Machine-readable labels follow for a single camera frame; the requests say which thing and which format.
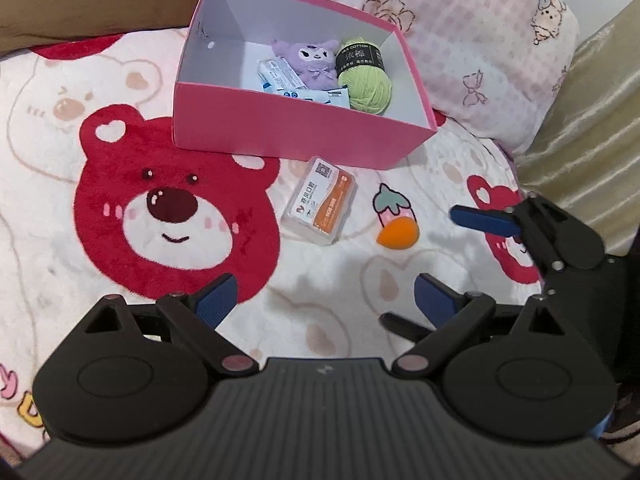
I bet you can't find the blue wet wipes pack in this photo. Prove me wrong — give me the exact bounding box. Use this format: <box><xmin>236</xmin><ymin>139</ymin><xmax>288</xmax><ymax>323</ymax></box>
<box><xmin>273</xmin><ymin>88</ymin><xmax>350</xmax><ymax>110</ymax></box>

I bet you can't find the green yarn ball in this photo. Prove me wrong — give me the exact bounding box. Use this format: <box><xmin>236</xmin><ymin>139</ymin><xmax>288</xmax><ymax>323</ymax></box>
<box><xmin>335</xmin><ymin>37</ymin><xmax>393</xmax><ymax>115</ymax></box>

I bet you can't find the white tissue pack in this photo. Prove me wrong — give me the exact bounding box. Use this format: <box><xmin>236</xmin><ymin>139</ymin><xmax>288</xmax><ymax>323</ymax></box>
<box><xmin>257</xmin><ymin>58</ymin><xmax>306</xmax><ymax>93</ymax></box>

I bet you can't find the purple Kuromi plush toy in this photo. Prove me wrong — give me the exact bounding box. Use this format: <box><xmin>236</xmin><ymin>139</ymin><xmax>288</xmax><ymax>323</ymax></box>
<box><xmin>271</xmin><ymin>39</ymin><xmax>340</xmax><ymax>90</ymax></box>

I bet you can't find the olive satin curtain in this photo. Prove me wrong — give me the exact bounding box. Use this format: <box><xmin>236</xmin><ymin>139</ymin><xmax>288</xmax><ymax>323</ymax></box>
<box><xmin>516</xmin><ymin>1</ymin><xmax>640</xmax><ymax>255</ymax></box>

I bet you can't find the orange makeup sponge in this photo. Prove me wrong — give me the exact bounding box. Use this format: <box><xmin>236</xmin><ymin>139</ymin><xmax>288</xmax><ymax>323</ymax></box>
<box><xmin>376</xmin><ymin>217</ymin><xmax>420</xmax><ymax>250</ymax></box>

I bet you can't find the red bear print blanket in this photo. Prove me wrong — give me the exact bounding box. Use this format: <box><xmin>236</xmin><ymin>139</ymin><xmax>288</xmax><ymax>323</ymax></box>
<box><xmin>1</xmin><ymin>29</ymin><xmax>539</xmax><ymax>464</ymax></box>

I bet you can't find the clear orange-labelled plastic case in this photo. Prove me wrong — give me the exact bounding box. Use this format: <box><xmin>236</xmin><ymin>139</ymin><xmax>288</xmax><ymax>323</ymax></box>
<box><xmin>281</xmin><ymin>156</ymin><xmax>357</xmax><ymax>246</ymax></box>

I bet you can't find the pink checked pillow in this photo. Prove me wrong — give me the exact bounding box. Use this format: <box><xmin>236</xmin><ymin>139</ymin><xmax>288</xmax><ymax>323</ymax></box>
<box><xmin>264</xmin><ymin>0</ymin><xmax>582</xmax><ymax>156</ymax></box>

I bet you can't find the pink cardboard box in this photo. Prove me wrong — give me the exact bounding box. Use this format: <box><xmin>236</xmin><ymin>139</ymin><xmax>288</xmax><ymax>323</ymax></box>
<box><xmin>172</xmin><ymin>0</ymin><xmax>437</xmax><ymax>169</ymax></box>

